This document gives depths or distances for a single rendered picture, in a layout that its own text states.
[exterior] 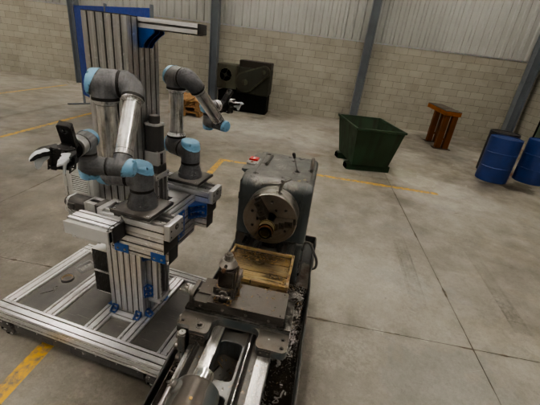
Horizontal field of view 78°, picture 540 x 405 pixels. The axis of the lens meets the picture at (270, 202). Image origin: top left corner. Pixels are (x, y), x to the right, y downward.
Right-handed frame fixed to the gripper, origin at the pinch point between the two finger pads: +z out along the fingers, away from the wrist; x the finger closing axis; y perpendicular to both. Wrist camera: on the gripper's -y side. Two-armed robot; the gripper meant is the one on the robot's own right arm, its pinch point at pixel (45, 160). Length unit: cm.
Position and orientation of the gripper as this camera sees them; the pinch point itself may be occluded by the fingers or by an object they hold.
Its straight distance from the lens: 124.4
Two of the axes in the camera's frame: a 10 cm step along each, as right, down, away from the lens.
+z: 0.8, 4.3, -9.0
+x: -9.6, -1.9, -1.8
